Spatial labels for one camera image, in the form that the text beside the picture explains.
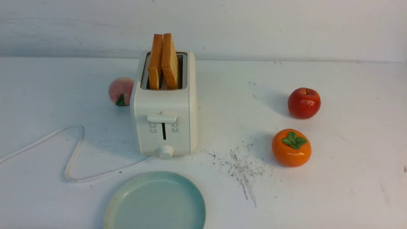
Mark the red toy apple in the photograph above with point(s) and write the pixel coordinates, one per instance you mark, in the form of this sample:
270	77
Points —
304	103

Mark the orange toy persimmon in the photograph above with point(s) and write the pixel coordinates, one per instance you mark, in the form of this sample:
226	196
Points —
291	148

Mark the pink toy peach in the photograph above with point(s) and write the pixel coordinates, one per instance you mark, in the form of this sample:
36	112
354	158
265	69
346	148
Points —
120	91

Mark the light blue round plate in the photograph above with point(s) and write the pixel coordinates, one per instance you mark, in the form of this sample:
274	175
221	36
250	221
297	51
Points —
156	200

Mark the toast slice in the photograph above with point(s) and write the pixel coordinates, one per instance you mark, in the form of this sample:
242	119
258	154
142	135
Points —
169	63
154	67

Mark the white two-slot toaster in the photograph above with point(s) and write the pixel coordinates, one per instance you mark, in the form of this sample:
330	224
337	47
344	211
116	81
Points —
166	121

